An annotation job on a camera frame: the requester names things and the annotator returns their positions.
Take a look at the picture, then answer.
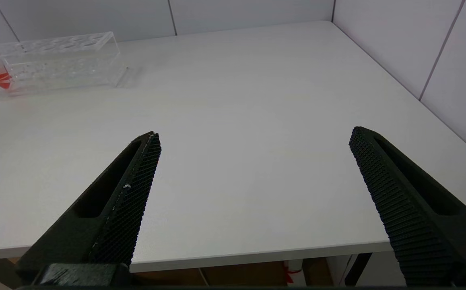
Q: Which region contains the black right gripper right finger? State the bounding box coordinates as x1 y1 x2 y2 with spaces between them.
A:
349 126 466 287

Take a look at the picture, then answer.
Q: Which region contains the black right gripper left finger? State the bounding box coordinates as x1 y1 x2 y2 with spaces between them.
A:
15 131 162 282

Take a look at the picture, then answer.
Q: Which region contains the clear acrylic test tube rack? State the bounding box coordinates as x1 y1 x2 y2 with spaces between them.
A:
0 31 128 99

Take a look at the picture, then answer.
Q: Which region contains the black table leg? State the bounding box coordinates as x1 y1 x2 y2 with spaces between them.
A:
343 252 373 287

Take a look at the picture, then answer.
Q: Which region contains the white paper with red ribbon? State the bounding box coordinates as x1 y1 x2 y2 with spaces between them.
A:
284 260 307 287

